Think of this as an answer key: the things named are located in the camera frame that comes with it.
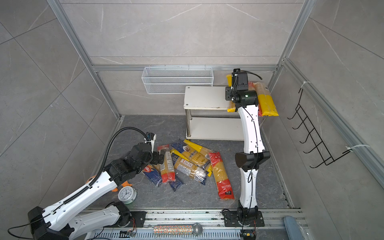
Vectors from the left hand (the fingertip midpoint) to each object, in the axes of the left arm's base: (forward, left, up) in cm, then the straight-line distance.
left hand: (157, 145), depth 75 cm
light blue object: (-37, -65, -20) cm, 78 cm away
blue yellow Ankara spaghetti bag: (+2, -22, -17) cm, 28 cm away
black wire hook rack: (-16, -71, +12) cm, 74 cm away
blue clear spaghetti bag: (-14, -8, -19) cm, 25 cm away
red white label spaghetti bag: (-7, -4, -16) cm, 18 cm away
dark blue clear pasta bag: (-4, -15, -19) cm, 24 cm away
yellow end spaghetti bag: (+11, -22, -21) cm, 32 cm away
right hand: (+24, -42, +17) cm, 51 cm away
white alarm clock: (-18, +17, -19) cm, 32 cm away
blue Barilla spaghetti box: (-8, +5, -18) cm, 20 cm away
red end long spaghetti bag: (-15, -35, -19) cm, 43 cm away
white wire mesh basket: (+49, +1, +7) cm, 49 cm away
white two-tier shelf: (+21, -31, -13) cm, 40 cm away
